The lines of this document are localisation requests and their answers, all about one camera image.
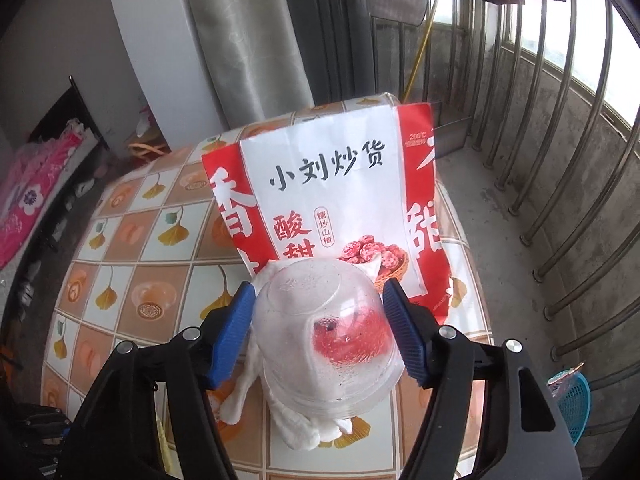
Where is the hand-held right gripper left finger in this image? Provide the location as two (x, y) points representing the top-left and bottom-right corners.
(57, 281), (257, 480)

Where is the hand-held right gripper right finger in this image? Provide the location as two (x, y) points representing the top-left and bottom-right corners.
(382, 277), (584, 480)

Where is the clear plastic cup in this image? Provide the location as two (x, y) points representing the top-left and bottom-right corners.
(250, 259), (404, 419)

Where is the white plastic bag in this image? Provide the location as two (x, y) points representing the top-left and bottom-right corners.
(220, 259), (386, 454)

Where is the clear packet with pink print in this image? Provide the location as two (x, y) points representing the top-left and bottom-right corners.
(547, 362), (584, 397)

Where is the blue plastic basket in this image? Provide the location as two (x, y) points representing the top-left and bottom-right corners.
(547, 362), (592, 447)

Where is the tile pattern tablecloth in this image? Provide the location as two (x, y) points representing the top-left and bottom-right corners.
(40, 92), (496, 480)

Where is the red and white snack bag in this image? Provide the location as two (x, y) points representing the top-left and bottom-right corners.
(201, 101), (455, 326)

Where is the pink floral blanket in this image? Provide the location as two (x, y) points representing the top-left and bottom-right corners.
(0, 125), (94, 269)

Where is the yellow pole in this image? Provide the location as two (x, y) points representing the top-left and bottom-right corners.
(402, 0), (447, 104)

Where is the metal balcony railing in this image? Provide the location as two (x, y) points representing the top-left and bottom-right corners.
(435, 0), (640, 441)

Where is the grey curtain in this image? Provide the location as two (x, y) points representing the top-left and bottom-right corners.
(177, 0), (314, 131)

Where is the black folded rack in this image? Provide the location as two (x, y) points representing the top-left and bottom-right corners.
(280, 0), (381, 107)

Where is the red bag with orange handles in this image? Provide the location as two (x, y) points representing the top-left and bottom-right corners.
(126, 139), (172, 162)

